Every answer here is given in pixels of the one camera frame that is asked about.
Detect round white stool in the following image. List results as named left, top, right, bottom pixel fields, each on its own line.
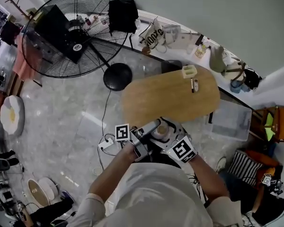
left=27, top=176, right=60, bottom=208

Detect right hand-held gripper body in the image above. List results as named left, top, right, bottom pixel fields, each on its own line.
left=153, top=123, right=198, bottom=164

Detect black chair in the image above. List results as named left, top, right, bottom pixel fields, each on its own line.
left=160, top=60, right=183, bottom=73

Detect person's left forearm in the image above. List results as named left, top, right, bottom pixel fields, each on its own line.
left=88, top=141, right=138, bottom=200

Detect person's right forearm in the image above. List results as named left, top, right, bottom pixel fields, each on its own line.
left=187, top=154, right=231, bottom=203

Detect bright green paper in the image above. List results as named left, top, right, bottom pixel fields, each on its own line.
left=264, top=112, right=276, bottom=142

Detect clear plastic storage bin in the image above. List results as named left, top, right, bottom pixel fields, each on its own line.
left=204, top=99, right=253, bottom=142

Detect black white striped cushion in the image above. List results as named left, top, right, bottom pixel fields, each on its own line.
left=227, top=149, right=264, bottom=187

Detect black box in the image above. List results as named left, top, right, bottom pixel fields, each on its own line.
left=34, top=4, right=89, bottom=65

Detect large black standing fan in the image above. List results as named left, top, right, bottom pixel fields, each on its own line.
left=21, top=0, right=133, bottom=92

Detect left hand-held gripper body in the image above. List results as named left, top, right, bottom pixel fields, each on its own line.
left=115, top=123, right=154, bottom=162

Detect black hanging bag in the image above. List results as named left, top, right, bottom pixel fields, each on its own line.
left=107, top=0, right=140, bottom=35

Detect beige canvas bag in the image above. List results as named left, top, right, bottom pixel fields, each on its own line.
left=223, top=57, right=247, bottom=81

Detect black power cable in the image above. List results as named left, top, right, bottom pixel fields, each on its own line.
left=100, top=88, right=112, bottom=138

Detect olive green bag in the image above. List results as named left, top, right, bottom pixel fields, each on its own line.
left=209, top=45, right=228, bottom=74

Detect pink cloth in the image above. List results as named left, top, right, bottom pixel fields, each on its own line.
left=12, top=34, right=43, bottom=80

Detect black backpack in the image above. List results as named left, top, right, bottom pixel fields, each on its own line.
left=244, top=67, right=263, bottom=91

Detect white flower cushion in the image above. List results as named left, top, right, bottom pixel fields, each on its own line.
left=0, top=94, right=26, bottom=137

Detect cream square holder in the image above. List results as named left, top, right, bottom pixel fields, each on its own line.
left=181, top=64, right=198, bottom=79

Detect person's white shirt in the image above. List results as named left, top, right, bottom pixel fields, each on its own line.
left=65, top=162, right=244, bottom=227

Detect orange cushion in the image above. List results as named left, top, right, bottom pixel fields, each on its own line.
left=244, top=149, right=280, bottom=174

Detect white tote bag black print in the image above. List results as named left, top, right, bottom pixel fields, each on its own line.
left=138, top=17, right=167, bottom=53

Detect white power strip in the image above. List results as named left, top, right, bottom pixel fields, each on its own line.
left=98, top=137, right=115, bottom=151

